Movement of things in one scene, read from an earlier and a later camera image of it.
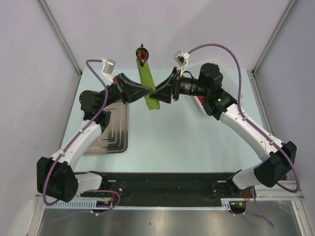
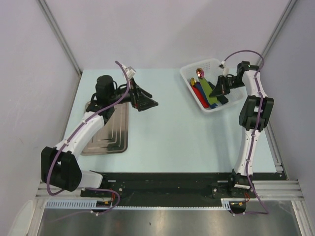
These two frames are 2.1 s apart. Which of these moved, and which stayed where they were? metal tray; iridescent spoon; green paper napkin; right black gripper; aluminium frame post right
Moved: green paper napkin; right black gripper; iridescent spoon
Stayed: aluminium frame post right; metal tray
